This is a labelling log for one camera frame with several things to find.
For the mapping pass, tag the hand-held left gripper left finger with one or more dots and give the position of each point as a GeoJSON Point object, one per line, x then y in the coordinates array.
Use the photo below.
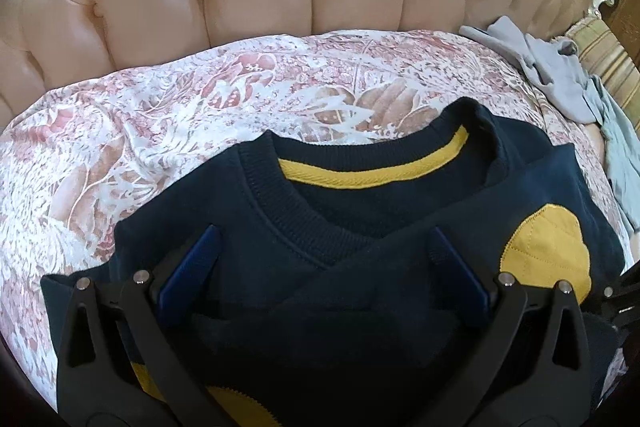
{"type": "Point", "coordinates": [190, 277]}

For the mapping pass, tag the pink floral blanket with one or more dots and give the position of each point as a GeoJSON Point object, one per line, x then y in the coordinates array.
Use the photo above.
{"type": "Point", "coordinates": [150, 132]}

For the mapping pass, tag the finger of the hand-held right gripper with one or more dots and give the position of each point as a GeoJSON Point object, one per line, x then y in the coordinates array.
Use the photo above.
{"type": "Point", "coordinates": [617, 294]}

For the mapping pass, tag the brown patterned curtain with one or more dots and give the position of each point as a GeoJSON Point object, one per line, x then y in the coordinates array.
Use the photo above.
{"type": "Point", "coordinates": [632, 7]}

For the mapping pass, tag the light grey garment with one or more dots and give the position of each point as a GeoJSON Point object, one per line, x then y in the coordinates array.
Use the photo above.
{"type": "Point", "coordinates": [555, 67]}

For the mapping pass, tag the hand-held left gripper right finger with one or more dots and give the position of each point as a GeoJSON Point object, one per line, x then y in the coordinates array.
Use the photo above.
{"type": "Point", "coordinates": [462, 279]}

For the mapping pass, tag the pale blue garment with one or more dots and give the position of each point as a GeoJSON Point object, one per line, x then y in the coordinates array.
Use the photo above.
{"type": "Point", "coordinates": [620, 147]}

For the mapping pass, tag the gold striped cushion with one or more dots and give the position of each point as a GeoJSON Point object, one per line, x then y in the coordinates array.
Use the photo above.
{"type": "Point", "coordinates": [617, 77]}

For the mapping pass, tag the navy sweatshirt with yellow patches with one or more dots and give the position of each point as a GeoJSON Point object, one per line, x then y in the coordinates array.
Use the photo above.
{"type": "Point", "coordinates": [280, 232]}

